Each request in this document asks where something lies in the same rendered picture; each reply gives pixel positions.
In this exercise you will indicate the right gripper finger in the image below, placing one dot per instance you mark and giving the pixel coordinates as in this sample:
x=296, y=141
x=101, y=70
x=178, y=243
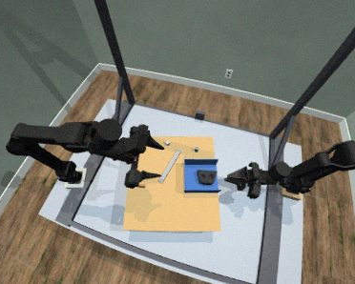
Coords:
x=149, y=174
x=152, y=143

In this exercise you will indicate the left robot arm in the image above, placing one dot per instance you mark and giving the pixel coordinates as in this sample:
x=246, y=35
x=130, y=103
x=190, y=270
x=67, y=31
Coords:
x=309, y=171

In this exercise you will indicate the light grey long flat bar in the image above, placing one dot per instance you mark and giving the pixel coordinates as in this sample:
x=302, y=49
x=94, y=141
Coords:
x=169, y=167

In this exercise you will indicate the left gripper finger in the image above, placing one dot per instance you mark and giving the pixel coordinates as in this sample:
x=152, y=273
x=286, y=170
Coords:
x=234, y=181
x=240, y=174

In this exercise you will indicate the tan flat board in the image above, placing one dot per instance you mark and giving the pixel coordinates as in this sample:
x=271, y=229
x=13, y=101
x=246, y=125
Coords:
x=165, y=207

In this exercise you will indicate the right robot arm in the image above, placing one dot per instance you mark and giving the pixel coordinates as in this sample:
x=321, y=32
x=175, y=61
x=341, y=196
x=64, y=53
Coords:
x=25, y=139

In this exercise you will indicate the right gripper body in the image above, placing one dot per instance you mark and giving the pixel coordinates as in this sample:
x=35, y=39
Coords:
x=132, y=178

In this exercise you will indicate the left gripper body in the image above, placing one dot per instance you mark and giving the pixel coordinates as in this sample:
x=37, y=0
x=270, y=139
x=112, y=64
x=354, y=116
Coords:
x=255, y=169

